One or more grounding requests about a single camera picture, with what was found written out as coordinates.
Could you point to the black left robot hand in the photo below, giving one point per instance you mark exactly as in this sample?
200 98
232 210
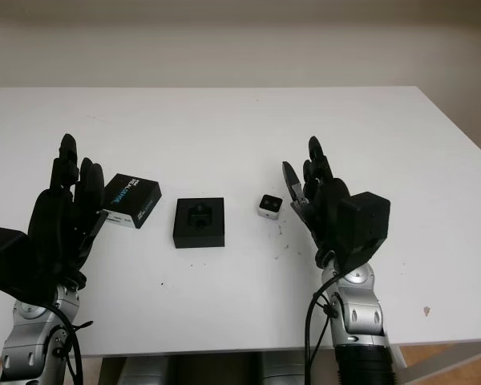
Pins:
60 224

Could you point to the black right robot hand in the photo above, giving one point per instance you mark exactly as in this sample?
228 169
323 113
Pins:
324 208

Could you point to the black RealSense box lid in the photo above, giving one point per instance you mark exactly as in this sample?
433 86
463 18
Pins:
132 196

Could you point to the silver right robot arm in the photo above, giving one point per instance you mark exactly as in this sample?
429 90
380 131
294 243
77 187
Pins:
360 317

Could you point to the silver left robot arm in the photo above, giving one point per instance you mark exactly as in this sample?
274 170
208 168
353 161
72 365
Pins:
28 333

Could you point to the black box base with insert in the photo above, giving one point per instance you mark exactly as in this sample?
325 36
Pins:
198 238

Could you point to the grey right robot thigh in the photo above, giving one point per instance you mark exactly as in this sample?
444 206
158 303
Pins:
282 371

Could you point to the grey robot thigh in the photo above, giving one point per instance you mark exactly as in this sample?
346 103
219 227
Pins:
282 371
144 371

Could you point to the grey left robot thigh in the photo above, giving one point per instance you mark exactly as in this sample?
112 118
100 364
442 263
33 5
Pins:
144 371

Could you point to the dark robot waist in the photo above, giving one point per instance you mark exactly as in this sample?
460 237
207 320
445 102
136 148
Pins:
216 373

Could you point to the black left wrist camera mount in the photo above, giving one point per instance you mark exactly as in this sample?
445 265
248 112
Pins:
4 256

